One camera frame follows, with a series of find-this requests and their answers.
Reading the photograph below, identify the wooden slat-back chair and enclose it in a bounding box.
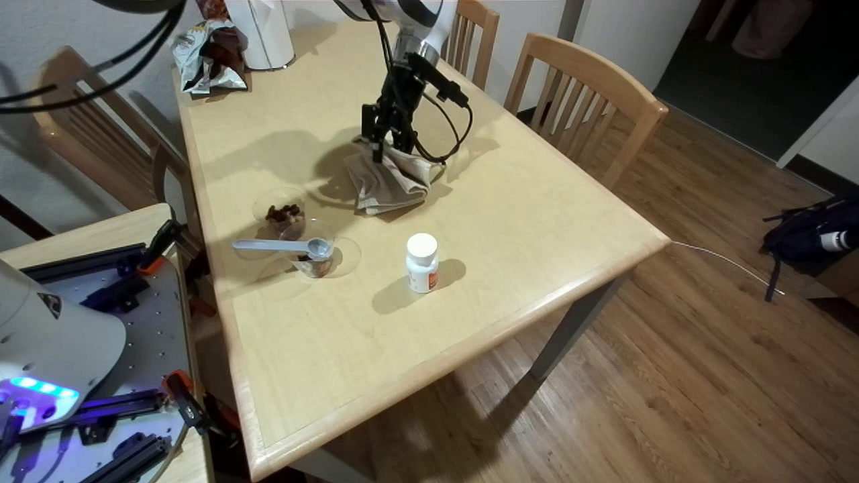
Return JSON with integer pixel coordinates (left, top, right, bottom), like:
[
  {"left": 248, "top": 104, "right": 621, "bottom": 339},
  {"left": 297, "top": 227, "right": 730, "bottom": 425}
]
[
  {"left": 29, "top": 45, "right": 197, "bottom": 220},
  {"left": 445, "top": 0, "right": 503, "bottom": 92},
  {"left": 503, "top": 32, "right": 672, "bottom": 190}
]

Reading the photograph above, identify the grey metal table leg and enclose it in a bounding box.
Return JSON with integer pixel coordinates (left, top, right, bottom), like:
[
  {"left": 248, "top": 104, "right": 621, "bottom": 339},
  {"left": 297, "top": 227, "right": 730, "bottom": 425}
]
[{"left": 480, "top": 276, "right": 622, "bottom": 444}]

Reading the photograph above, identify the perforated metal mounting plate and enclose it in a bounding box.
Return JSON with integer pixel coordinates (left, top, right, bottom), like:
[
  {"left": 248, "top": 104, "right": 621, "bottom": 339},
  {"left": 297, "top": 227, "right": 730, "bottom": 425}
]
[{"left": 17, "top": 251, "right": 209, "bottom": 483}]

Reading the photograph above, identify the blue bar clamp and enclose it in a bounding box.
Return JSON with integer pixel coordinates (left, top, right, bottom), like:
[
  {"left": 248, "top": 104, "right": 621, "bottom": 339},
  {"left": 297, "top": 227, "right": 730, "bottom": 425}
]
[{"left": 79, "top": 274, "right": 155, "bottom": 318}]

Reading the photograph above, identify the crumpled silver foil bag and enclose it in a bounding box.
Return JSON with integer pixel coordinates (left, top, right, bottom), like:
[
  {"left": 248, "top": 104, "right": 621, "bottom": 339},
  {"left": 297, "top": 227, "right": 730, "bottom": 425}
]
[{"left": 169, "top": 20, "right": 253, "bottom": 100}]

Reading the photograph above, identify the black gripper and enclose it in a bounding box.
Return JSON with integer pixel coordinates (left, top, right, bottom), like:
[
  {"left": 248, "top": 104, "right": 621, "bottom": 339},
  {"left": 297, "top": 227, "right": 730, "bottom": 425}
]
[{"left": 359, "top": 58, "right": 429, "bottom": 164}]

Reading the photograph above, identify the white pill bottle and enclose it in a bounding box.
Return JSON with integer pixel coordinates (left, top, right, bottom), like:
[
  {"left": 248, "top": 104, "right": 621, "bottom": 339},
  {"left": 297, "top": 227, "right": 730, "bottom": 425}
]
[{"left": 402, "top": 231, "right": 442, "bottom": 296}]

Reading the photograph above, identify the black backpack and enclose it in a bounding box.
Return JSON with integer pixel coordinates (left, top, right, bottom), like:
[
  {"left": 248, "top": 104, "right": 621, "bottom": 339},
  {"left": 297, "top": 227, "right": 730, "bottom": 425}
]
[{"left": 759, "top": 194, "right": 859, "bottom": 303}]

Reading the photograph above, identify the black and orange clamp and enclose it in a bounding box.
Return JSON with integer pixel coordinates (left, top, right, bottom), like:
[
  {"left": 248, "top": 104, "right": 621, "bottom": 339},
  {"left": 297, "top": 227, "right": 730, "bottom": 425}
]
[
  {"left": 132, "top": 217, "right": 190, "bottom": 279},
  {"left": 159, "top": 369, "right": 237, "bottom": 451}
]

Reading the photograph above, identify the white floor cable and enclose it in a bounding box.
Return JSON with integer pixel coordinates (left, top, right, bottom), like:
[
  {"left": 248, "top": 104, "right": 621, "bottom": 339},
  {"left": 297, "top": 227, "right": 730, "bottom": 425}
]
[{"left": 668, "top": 240, "right": 789, "bottom": 300}]

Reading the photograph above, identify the white bottle lid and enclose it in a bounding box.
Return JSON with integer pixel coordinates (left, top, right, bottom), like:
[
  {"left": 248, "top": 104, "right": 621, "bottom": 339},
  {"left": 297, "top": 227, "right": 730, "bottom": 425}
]
[{"left": 402, "top": 231, "right": 440, "bottom": 261}]

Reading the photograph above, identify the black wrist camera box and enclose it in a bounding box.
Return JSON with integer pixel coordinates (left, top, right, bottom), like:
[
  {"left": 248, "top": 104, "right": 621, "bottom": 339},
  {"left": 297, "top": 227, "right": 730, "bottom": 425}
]
[{"left": 409, "top": 52, "right": 473, "bottom": 110}]

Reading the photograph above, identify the black metal bar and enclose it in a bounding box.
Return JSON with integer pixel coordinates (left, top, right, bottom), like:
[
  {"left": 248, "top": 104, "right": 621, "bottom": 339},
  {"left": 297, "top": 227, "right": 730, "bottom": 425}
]
[{"left": 22, "top": 241, "right": 146, "bottom": 284}]

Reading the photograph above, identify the white ribbed towel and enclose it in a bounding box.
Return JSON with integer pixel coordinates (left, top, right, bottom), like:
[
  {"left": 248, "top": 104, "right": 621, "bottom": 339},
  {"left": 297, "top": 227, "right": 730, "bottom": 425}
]
[{"left": 312, "top": 138, "right": 449, "bottom": 217}]

